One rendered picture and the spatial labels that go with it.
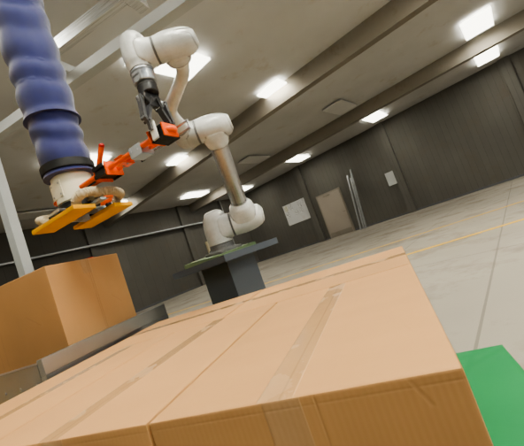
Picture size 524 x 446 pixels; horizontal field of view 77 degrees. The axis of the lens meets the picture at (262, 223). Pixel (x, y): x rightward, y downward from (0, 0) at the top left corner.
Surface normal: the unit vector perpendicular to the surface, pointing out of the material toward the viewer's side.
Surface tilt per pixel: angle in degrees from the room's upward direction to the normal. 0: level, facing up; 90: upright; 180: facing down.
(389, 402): 90
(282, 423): 90
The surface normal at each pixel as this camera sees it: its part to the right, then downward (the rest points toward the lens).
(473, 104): -0.61, 0.16
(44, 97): 0.37, 0.02
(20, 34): 0.24, -0.33
